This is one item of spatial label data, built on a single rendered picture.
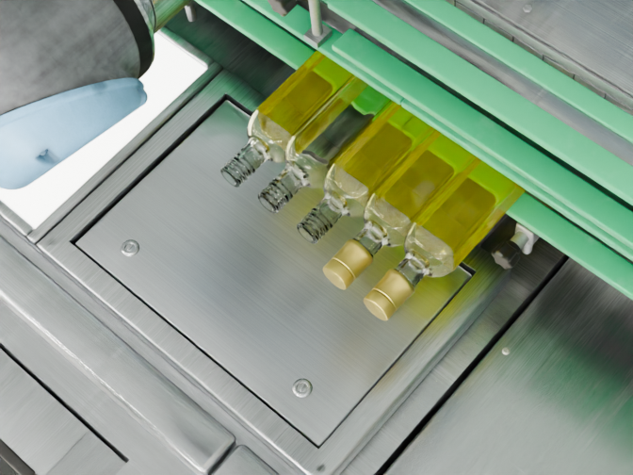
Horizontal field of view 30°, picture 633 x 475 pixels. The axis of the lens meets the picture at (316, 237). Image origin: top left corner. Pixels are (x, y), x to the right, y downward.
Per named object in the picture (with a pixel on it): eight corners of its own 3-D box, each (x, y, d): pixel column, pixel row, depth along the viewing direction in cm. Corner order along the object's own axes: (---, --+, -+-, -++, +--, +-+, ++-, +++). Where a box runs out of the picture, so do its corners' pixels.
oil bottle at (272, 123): (362, 34, 144) (243, 150, 138) (360, 5, 139) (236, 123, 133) (397, 57, 142) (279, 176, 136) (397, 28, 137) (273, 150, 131)
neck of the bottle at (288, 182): (286, 175, 134) (258, 204, 132) (284, 161, 131) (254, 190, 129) (306, 189, 132) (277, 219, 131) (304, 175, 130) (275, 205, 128)
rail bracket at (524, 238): (553, 195, 141) (483, 272, 137) (559, 165, 135) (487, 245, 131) (580, 213, 139) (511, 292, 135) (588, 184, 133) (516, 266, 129)
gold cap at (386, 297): (389, 279, 127) (363, 307, 126) (387, 263, 124) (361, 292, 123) (414, 298, 126) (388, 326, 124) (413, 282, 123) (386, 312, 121)
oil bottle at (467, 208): (515, 134, 136) (397, 262, 129) (518, 106, 131) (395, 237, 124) (555, 159, 134) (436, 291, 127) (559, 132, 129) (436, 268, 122)
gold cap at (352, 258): (348, 249, 129) (322, 276, 128) (347, 234, 126) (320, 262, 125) (373, 267, 128) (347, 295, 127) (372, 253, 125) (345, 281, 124)
